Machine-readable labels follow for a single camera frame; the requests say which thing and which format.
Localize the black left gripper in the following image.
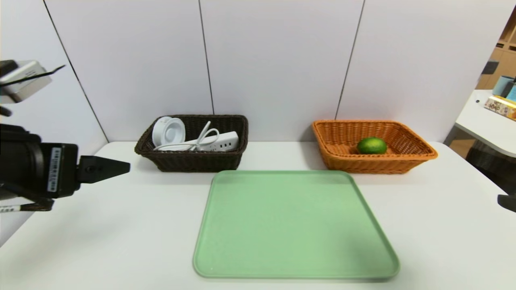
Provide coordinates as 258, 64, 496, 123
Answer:
0, 133, 131, 199

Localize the white power strip with cord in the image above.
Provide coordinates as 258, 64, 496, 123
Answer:
154, 121, 239, 152

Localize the green lime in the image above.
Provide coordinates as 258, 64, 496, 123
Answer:
357, 137, 388, 155

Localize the dark brown wicker basket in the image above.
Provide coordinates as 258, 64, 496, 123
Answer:
134, 115, 249, 173

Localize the orange wicker basket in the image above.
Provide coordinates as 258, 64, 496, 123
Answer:
312, 120, 439, 174

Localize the light green plastic tray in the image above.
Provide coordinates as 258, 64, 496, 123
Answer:
192, 170, 400, 279

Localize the white side table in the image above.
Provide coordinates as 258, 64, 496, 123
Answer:
455, 89, 516, 157

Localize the black chair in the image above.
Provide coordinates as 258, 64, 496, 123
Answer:
468, 140, 516, 194

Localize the yellow printed box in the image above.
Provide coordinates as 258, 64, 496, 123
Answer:
484, 95, 516, 120

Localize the grey blue cup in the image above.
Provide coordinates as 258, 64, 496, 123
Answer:
493, 75, 516, 97

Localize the wooden shelf unit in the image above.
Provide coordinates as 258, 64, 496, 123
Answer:
476, 8, 516, 90

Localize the thin black labelled cable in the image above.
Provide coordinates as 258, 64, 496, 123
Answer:
0, 183, 55, 213

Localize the thin black cable tie tail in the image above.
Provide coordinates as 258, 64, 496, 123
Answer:
0, 65, 66, 87

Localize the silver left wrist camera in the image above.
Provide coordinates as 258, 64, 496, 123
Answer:
0, 60, 53, 104

